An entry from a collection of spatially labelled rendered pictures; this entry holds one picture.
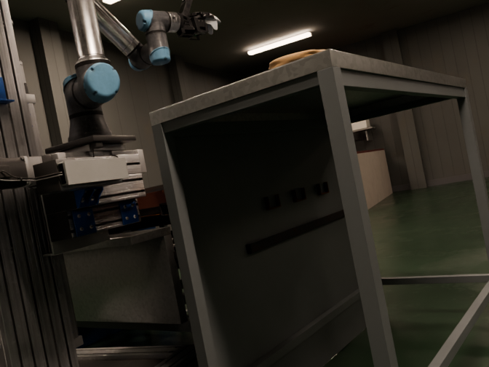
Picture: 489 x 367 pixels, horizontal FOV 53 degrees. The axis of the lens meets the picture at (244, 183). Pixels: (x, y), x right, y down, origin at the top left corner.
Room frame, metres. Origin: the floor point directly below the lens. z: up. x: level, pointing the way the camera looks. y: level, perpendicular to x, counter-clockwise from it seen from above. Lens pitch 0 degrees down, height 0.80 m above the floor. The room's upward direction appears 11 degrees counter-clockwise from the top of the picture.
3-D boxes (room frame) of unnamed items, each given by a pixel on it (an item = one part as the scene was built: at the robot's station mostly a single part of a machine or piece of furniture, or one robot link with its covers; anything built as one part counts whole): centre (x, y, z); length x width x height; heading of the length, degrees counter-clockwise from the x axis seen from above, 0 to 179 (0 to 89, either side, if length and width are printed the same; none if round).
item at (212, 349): (1.96, -0.17, 0.50); 1.30 x 0.04 x 1.01; 143
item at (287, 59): (1.25, -0.19, 1.07); 0.16 x 0.10 x 0.04; 63
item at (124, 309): (2.31, 0.85, 0.47); 1.30 x 0.04 x 0.35; 53
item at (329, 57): (1.79, -0.39, 1.03); 1.30 x 0.60 x 0.04; 143
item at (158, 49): (1.81, 0.22, 1.34); 0.11 x 0.08 x 0.11; 39
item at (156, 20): (1.80, 0.22, 1.43); 0.11 x 0.08 x 0.09; 129
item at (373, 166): (8.95, -1.96, 0.46); 2.67 x 0.86 x 0.92; 154
